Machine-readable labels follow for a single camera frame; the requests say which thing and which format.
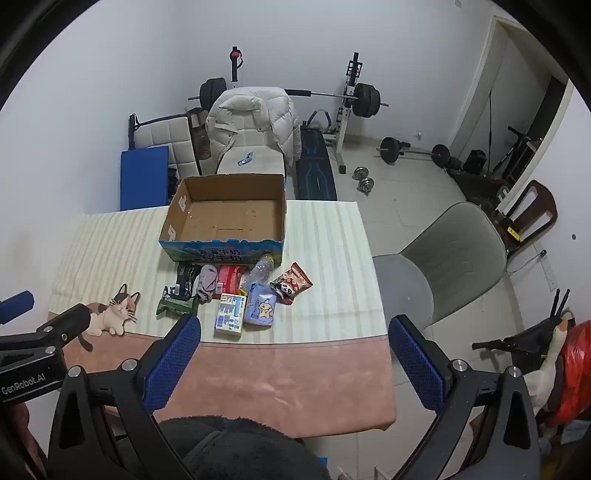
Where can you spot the white padded chair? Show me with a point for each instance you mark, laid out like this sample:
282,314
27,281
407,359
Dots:
251,159

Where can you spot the white goose plush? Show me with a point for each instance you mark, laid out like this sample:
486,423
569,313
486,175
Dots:
540,383

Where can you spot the yellow blue tissue box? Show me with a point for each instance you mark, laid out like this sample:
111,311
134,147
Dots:
229,317

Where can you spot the small blue packet on chair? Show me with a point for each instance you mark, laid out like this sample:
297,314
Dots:
246,159

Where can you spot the barbell on floor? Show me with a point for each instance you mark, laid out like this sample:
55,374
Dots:
391,150

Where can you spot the black blue weight bench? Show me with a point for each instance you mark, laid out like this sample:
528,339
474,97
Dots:
313,175

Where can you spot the black fleece sleeve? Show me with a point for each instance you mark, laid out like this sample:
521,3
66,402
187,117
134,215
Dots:
215,447

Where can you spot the blue bear tissue pack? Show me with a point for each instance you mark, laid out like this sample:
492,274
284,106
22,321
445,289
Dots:
260,305

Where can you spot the open cardboard box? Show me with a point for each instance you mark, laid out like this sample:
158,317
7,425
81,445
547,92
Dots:
226,219

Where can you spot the white puffer jacket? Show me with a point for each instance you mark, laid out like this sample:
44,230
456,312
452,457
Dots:
251,117

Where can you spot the barbell on rack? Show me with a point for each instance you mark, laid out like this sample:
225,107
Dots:
367,99

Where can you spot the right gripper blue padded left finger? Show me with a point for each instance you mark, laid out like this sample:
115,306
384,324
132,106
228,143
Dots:
82,444

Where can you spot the brown wooden chair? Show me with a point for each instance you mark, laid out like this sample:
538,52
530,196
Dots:
531,216

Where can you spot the green wet wipes pack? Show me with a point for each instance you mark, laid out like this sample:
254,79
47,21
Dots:
171,302

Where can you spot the purple grey cloth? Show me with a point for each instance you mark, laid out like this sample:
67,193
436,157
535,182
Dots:
205,285

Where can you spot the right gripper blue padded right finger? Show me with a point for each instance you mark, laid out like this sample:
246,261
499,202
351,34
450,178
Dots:
505,445

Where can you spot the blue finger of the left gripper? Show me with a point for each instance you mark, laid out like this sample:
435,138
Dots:
16,306

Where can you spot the white barbell rack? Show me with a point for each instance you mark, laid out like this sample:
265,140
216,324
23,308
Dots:
335,137

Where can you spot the black striped packet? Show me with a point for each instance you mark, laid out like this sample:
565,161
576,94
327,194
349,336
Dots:
186,275

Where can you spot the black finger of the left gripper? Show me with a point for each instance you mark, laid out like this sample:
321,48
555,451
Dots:
68,325

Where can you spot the grey upholstered chair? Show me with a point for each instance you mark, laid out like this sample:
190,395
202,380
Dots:
453,262

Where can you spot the clear plastic bottle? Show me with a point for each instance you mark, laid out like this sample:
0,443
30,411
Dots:
259,273

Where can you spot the blue foam mat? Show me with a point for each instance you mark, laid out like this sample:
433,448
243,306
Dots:
143,178

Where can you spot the folded white quilted chair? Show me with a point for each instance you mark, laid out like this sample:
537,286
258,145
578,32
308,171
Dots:
172,132

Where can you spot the black scooter handlebar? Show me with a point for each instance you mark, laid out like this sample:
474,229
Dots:
529,348

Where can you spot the cat picture on mat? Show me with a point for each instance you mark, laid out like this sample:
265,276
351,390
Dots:
110,317

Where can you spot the orange panda snack bag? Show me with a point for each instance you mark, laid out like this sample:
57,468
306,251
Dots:
291,283

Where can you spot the red snack packet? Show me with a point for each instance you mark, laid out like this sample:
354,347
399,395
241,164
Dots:
228,281

